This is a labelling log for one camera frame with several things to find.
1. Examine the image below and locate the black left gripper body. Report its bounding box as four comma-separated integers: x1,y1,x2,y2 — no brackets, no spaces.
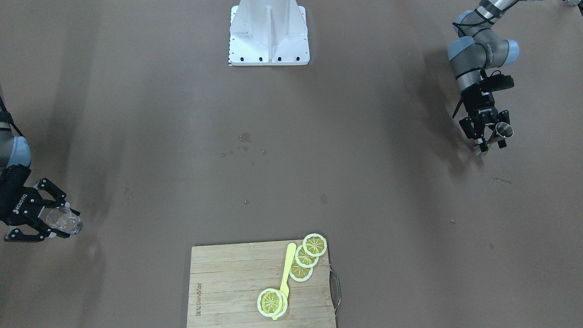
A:
461,85,498,130

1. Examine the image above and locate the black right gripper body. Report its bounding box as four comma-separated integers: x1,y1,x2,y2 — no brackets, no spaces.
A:
0,165,46,228

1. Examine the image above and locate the steel double jigger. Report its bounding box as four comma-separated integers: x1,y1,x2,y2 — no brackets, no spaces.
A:
473,125,514,157

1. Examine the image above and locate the clear glass measuring cup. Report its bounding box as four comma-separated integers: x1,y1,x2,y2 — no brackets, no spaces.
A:
45,207,84,236

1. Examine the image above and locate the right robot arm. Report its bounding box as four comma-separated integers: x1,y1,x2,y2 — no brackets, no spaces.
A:
0,101,83,243

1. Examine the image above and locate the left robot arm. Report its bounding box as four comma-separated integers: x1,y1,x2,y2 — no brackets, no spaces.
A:
448,0,519,156

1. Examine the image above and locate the bamboo cutting board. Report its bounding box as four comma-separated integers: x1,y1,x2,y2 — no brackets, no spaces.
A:
186,241,338,328

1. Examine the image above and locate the top lemon slice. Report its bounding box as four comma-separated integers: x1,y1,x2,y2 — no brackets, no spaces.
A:
302,233,327,257

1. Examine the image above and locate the middle lemon slice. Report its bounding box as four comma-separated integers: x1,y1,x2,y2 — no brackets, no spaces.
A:
294,246,319,269

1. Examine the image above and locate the lower lemon slice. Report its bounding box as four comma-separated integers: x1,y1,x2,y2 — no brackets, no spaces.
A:
289,261,314,282

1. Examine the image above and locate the lemon slice on knife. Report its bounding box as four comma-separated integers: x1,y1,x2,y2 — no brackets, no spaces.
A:
256,288,289,321

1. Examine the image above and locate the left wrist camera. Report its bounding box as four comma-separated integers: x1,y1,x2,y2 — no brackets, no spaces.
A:
478,73,515,93

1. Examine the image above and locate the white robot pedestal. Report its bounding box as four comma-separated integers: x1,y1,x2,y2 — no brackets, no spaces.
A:
228,0,310,66

